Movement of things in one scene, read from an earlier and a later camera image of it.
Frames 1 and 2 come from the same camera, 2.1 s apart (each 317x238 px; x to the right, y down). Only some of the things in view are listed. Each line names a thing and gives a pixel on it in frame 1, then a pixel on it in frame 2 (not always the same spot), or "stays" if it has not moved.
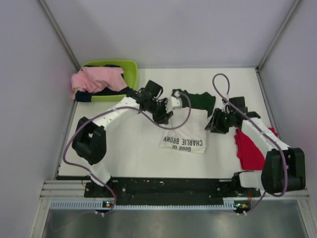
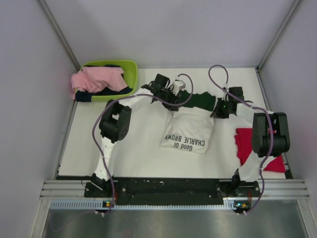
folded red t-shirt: x=250 y=156 stays
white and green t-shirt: x=189 y=138 stays
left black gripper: x=163 y=118 to x=175 y=99
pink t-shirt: x=91 y=79 stays
